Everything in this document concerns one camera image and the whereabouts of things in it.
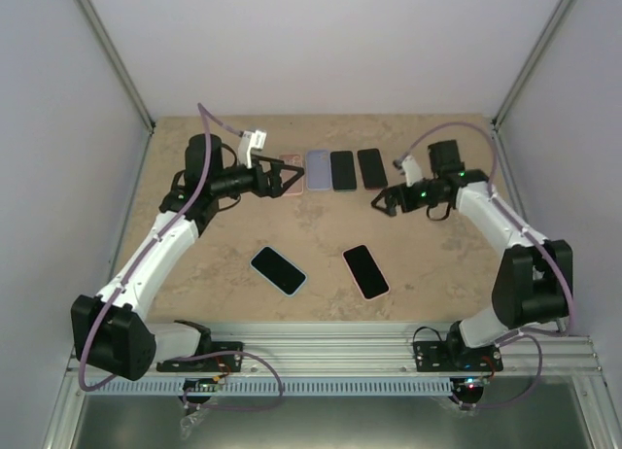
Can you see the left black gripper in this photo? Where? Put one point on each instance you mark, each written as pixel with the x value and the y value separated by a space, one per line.
pixel 274 189

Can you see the left aluminium frame post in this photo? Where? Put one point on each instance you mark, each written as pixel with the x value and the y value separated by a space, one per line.
pixel 106 43

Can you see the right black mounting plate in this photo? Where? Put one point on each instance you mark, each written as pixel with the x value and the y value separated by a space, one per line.
pixel 433 356

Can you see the phone in pale pink case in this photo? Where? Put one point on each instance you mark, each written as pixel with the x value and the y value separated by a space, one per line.
pixel 366 273

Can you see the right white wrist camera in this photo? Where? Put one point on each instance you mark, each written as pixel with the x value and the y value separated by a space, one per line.
pixel 409 169

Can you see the grey slotted cable duct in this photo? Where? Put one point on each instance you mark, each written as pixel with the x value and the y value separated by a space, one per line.
pixel 289 387

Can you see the right circuit board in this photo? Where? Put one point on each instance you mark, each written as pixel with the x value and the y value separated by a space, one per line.
pixel 475 382

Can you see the teal phone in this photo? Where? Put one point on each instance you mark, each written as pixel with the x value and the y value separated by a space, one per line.
pixel 343 172

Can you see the black mounting plate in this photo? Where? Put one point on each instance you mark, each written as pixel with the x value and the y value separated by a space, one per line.
pixel 221 365
pixel 433 356

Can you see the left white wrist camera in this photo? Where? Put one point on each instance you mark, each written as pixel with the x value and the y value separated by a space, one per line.
pixel 250 141

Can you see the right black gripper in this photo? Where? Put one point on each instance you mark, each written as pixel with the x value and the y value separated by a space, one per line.
pixel 392 194

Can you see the clear plastic bag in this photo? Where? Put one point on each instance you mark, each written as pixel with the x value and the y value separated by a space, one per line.
pixel 193 418

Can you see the lavender phone case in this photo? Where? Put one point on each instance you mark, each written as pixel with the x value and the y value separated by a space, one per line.
pixel 318 170

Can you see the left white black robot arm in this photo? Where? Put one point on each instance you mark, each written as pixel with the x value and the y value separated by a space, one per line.
pixel 110 328

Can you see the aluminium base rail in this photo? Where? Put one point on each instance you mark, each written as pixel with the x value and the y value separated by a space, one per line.
pixel 385 349

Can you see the right aluminium frame post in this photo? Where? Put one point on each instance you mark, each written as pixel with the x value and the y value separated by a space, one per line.
pixel 543 42

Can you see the phone in light blue case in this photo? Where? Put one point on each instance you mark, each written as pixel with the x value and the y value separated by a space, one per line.
pixel 280 272

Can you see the aluminium frame post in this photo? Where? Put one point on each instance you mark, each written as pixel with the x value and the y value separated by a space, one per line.
pixel 543 42
pixel 106 43

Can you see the pink phone case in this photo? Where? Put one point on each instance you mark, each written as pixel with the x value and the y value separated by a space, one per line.
pixel 298 185

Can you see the circuit board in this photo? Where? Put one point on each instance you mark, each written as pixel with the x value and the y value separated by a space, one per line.
pixel 204 385
pixel 475 382

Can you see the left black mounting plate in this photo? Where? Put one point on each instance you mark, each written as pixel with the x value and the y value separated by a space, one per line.
pixel 221 365

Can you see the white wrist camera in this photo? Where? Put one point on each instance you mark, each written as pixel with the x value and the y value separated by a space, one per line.
pixel 409 169
pixel 250 141

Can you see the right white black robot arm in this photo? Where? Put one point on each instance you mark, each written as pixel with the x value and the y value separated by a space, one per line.
pixel 534 280

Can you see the left circuit board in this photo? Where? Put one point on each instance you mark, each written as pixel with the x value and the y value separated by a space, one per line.
pixel 204 385

